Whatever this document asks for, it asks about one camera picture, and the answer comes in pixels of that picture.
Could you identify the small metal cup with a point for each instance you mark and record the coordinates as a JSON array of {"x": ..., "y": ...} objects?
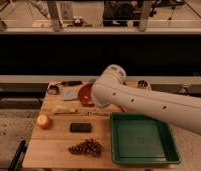
[{"x": 142, "y": 84}]

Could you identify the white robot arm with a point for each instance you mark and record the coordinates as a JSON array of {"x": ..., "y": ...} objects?
[{"x": 179, "y": 110}]

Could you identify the yellow banana piece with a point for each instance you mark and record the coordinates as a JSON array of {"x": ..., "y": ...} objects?
[{"x": 63, "y": 110}]

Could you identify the orange fruit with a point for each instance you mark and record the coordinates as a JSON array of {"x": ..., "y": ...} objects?
[{"x": 44, "y": 121}]

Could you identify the orange-red bowl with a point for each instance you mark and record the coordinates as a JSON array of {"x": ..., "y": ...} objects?
[{"x": 84, "y": 95}]

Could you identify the black rectangular block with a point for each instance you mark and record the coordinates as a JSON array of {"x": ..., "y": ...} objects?
[{"x": 80, "y": 127}]

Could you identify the light blue cloth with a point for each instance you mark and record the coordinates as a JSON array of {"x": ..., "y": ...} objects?
[{"x": 69, "y": 95}]

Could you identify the green plastic tray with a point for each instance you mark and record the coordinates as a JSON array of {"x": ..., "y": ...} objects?
[{"x": 140, "y": 140}]

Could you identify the bunch of dark grapes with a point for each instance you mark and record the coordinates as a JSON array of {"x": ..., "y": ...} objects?
[{"x": 87, "y": 147}]

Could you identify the wooden board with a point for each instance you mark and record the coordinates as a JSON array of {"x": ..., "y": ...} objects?
[{"x": 48, "y": 148}]

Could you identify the metal fork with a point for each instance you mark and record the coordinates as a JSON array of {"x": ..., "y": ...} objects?
[{"x": 92, "y": 114}]

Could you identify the blue-grey cup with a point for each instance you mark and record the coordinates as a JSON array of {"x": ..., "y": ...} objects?
[{"x": 92, "y": 81}]

